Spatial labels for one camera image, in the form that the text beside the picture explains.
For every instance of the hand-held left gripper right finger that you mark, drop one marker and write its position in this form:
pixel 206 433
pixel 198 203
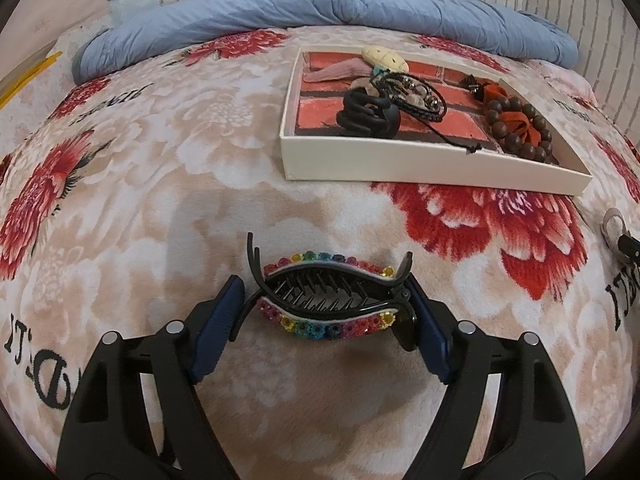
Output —
pixel 432 341

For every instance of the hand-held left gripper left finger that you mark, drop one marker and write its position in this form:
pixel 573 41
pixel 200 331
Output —
pixel 215 331

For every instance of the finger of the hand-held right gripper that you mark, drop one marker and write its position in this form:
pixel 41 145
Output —
pixel 631 247

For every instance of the rainbow rhinestone hair clip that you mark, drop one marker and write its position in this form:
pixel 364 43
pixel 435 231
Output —
pixel 325 331

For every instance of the white brick-print box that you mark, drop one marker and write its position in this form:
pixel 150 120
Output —
pixel 400 167

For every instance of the black claw hair clip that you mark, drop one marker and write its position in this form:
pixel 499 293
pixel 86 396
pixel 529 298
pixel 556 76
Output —
pixel 381 120

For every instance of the floral printed blanket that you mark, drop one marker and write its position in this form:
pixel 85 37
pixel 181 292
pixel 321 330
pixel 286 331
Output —
pixel 150 185

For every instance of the pink feather hair accessory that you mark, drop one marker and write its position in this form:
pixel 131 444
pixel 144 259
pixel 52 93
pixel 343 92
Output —
pixel 340 71

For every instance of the cream hair clip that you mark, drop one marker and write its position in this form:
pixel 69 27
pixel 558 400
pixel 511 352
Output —
pixel 385 57

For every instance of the blue quilt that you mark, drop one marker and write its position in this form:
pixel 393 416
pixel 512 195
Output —
pixel 250 20

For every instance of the yellow-edged board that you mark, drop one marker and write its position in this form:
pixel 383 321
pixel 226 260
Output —
pixel 30 77

